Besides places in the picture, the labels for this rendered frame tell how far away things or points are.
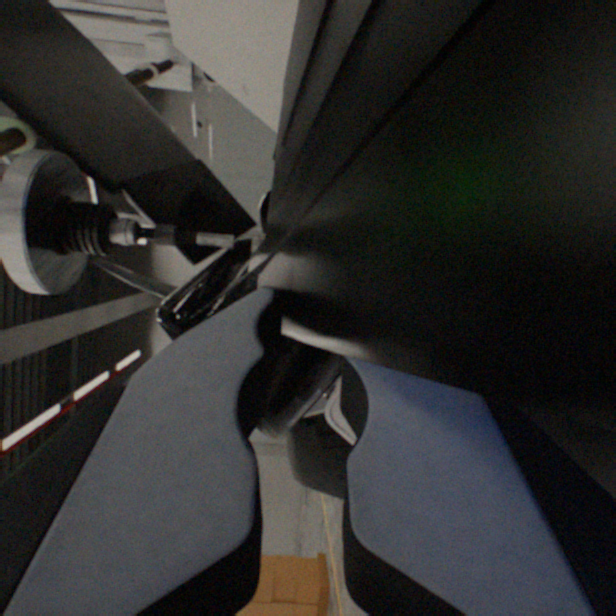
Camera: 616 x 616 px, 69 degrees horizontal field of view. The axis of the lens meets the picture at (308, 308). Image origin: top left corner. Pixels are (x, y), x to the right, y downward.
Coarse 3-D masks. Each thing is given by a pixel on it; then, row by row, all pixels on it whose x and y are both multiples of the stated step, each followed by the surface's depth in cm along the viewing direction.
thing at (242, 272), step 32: (224, 256) 29; (192, 288) 27; (224, 288) 26; (256, 288) 26; (160, 320) 28; (192, 320) 25; (288, 352) 26; (320, 352) 27; (288, 384) 26; (320, 384) 28; (288, 416) 27
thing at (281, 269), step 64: (320, 0) 8; (384, 0) 6; (448, 0) 5; (512, 0) 4; (576, 0) 3; (320, 64) 8; (384, 64) 6; (448, 64) 5; (512, 64) 4; (576, 64) 3; (320, 128) 9; (384, 128) 6; (448, 128) 5; (512, 128) 4; (576, 128) 3; (320, 192) 9; (384, 192) 6; (448, 192) 5; (512, 192) 4; (576, 192) 4; (256, 256) 17; (320, 256) 9; (384, 256) 6; (448, 256) 5; (512, 256) 4; (576, 256) 4; (320, 320) 9; (384, 320) 7; (448, 320) 5; (512, 320) 4; (576, 320) 4; (448, 384) 6; (512, 384) 5; (576, 384) 4
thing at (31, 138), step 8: (136, 64) 60; (144, 64) 60; (152, 64) 65; (128, 72) 57; (136, 72) 59; (152, 80) 61; (0, 120) 32; (8, 120) 32; (16, 120) 32; (0, 128) 32; (24, 128) 32; (32, 136) 33; (32, 144) 33; (16, 152) 33
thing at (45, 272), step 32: (32, 160) 20; (64, 160) 22; (0, 192) 19; (32, 192) 20; (64, 192) 22; (0, 224) 19; (32, 224) 20; (32, 256) 20; (64, 256) 23; (32, 288) 21; (64, 288) 23
